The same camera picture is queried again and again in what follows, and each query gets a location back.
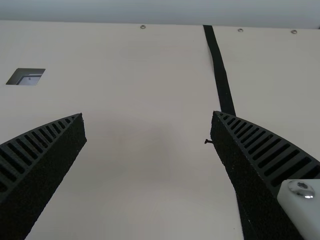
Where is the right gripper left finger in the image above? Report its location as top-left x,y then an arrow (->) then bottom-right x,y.
0,112 -> 88,240

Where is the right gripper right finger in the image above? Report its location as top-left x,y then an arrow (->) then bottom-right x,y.
209,110 -> 320,240

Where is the black strip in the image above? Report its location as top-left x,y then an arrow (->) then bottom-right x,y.
202,24 -> 237,117

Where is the small square scanner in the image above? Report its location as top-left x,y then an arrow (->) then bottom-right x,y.
5,67 -> 47,86

